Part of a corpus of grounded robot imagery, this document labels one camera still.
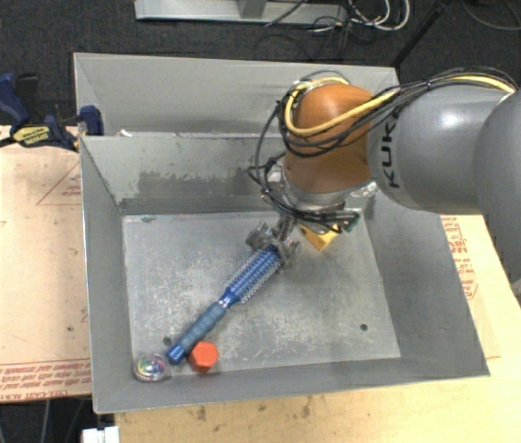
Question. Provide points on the orange-red hexagonal block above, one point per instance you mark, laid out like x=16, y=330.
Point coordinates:
x=203, y=356

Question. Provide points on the shiny iridescent ball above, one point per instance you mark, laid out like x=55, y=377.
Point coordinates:
x=150, y=367

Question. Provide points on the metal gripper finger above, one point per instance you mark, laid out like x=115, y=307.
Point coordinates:
x=258, y=235
x=290, y=249

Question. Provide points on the yellow block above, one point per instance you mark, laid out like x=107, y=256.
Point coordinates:
x=321, y=241

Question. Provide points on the blue round hairbrush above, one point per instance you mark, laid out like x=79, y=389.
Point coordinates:
x=251, y=275

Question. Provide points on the grey metal bin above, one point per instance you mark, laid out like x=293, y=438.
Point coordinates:
x=315, y=302

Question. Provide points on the brown cardboard board, red print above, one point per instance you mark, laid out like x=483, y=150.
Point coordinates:
x=39, y=256

